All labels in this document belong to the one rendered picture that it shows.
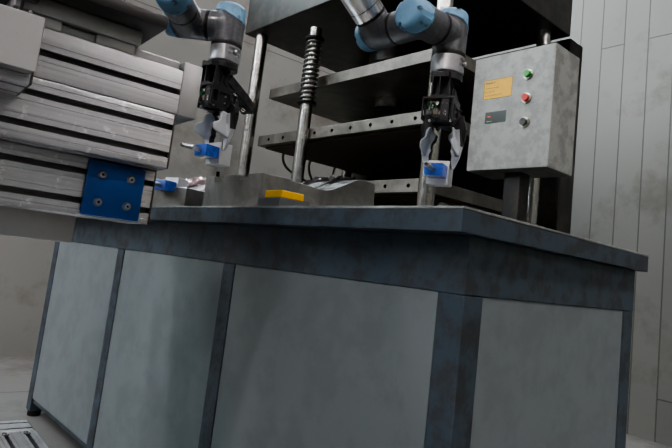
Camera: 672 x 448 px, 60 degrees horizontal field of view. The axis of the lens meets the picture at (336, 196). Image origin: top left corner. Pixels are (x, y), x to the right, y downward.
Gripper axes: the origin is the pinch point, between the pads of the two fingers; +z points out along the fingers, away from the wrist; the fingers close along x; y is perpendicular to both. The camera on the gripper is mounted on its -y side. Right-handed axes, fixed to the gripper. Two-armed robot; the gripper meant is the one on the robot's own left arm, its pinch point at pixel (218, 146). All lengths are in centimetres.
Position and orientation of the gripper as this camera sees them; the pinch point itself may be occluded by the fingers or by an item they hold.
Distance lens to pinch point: 146.8
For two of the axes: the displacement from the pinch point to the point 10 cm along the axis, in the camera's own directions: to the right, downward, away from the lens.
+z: -1.2, 9.9, -1.2
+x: 7.8, 0.2, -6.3
